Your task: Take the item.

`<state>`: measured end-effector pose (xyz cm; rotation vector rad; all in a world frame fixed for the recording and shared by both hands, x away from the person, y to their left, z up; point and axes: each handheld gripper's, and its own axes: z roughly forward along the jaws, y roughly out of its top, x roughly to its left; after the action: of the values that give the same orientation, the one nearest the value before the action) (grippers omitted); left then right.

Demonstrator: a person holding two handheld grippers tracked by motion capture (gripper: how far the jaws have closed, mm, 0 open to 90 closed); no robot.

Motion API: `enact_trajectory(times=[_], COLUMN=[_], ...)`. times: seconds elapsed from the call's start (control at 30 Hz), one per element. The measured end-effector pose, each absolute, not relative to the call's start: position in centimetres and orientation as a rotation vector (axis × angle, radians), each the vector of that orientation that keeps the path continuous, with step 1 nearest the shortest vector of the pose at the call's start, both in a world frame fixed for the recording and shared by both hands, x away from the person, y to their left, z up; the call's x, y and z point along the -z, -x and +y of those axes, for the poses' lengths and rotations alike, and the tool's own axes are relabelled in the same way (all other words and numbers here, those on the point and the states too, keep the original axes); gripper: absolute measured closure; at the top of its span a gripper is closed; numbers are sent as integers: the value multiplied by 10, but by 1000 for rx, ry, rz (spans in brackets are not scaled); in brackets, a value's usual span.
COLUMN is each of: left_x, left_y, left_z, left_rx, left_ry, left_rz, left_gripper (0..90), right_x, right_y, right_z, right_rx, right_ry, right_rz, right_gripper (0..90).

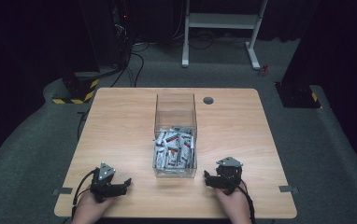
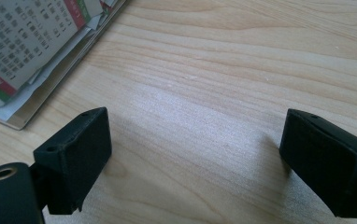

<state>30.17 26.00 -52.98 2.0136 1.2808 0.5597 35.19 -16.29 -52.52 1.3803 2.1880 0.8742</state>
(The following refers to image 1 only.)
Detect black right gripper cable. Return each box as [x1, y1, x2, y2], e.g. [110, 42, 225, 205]
[226, 174, 257, 224]

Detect clear plastic box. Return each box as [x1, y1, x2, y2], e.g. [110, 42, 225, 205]
[151, 92, 198, 179]

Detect black yellow striped stand base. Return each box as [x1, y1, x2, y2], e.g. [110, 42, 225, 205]
[51, 72, 101, 105]

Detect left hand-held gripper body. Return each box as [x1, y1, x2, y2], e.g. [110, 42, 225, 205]
[90, 161, 121, 203]

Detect grey tape strip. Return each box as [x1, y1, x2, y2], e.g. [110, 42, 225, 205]
[52, 187, 74, 196]
[278, 185, 300, 194]

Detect dark equipment rack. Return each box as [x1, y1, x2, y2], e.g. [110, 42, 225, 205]
[109, 0, 135, 68]

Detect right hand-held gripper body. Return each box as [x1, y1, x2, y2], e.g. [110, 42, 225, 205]
[214, 156, 244, 196]

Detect pile of white sachets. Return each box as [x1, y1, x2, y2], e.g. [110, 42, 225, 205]
[153, 125, 197, 171]

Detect black floor cables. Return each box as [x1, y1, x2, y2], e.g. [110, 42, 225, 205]
[109, 29, 250, 89]

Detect person's left hand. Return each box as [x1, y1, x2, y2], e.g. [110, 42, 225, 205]
[71, 189, 117, 224]

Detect white metal stand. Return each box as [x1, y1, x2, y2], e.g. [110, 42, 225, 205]
[180, 0, 269, 71]

